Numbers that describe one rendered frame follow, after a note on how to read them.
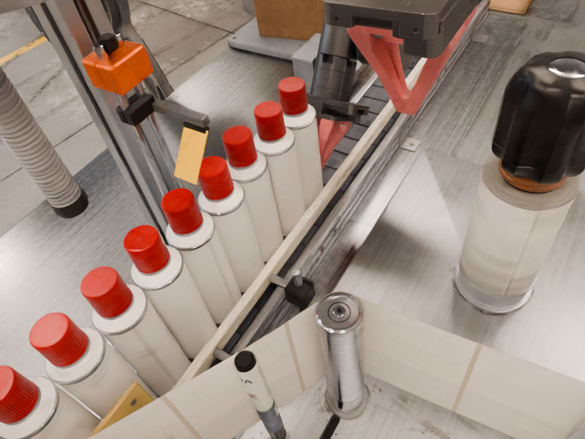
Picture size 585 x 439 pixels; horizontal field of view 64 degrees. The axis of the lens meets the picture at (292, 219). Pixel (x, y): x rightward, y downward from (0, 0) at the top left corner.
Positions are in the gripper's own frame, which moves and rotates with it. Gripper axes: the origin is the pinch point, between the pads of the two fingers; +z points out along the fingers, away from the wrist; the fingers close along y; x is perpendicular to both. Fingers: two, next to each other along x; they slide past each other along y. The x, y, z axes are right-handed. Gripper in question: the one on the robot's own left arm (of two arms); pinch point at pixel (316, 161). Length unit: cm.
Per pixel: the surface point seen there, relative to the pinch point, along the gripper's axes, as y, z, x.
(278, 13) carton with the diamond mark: -33, -23, 34
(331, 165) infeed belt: -0.6, 1.4, 6.9
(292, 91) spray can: 1.2, -9.5, -12.8
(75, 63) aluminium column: -15.4, -8.5, -29.0
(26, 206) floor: -164, 67, 59
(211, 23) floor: -185, -31, 193
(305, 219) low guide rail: 3.3, 6.9, -6.5
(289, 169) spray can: 2.5, -0.5, -12.3
